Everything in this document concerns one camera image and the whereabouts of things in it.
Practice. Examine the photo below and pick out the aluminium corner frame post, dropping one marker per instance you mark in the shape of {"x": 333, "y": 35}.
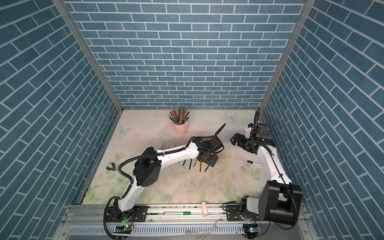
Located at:
{"x": 78, "y": 36}
{"x": 306, "y": 9}

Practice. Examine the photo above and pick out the aluminium corner frame post right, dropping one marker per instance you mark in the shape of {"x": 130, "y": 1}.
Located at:
{"x": 306, "y": 9}

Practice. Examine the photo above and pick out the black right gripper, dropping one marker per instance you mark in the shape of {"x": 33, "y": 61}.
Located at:
{"x": 240, "y": 143}

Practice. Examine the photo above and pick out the black marker pen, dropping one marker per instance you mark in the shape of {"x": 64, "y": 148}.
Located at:
{"x": 254, "y": 163}

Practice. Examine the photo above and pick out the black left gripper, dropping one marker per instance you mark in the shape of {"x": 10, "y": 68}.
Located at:
{"x": 213, "y": 162}

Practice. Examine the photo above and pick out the green marker on rail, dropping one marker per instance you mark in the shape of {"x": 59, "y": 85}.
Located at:
{"x": 169, "y": 213}

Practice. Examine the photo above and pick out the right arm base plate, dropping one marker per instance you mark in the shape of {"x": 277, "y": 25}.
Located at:
{"x": 235, "y": 213}

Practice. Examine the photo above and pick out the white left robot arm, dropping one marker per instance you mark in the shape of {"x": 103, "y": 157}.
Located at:
{"x": 144, "y": 170}

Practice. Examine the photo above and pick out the aluminium front rail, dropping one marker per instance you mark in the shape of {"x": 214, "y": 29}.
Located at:
{"x": 177, "y": 222}

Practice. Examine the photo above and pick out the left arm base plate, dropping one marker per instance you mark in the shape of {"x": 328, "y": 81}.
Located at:
{"x": 126, "y": 214}

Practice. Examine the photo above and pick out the black binder clip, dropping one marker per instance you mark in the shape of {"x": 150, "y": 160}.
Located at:
{"x": 112, "y": 167}

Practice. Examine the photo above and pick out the aluminium corner frame post left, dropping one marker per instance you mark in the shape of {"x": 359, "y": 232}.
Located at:
{"x": 78, "y": 36}

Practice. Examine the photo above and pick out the beige eraser on rail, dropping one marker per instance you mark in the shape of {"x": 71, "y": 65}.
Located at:
{"x": 204, "y": 209}

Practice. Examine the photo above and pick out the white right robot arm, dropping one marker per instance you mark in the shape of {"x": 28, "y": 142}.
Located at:
{"x": 280, "y": 200}

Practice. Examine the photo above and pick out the pink cup of coloured pencils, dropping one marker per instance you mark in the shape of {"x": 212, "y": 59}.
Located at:
{"x": 179, "y": 117}

